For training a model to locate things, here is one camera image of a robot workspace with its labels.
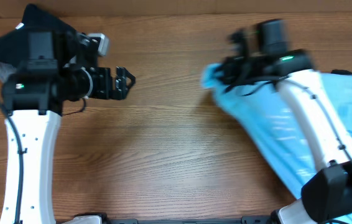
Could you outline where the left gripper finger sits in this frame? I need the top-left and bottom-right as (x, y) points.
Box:
(112, 74), (136, 100)
(115, 67), (132, 82)

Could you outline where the light blue printed t-shirt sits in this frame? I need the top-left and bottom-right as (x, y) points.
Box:
(200, 63), (352, 224)

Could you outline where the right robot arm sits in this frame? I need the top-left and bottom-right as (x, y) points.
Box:
(219, 19), (352, 223)

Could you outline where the black garment at right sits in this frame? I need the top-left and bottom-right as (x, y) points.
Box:
(331, 69), (352, 75)

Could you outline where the folded black shirt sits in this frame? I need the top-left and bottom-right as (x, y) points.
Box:
(0, 4), (77, 67)

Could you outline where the folded grey shirt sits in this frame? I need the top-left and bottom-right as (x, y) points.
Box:
(0, 62), (17, 83)

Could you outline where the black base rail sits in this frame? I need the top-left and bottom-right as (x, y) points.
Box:
(70, 213), (273, 224)

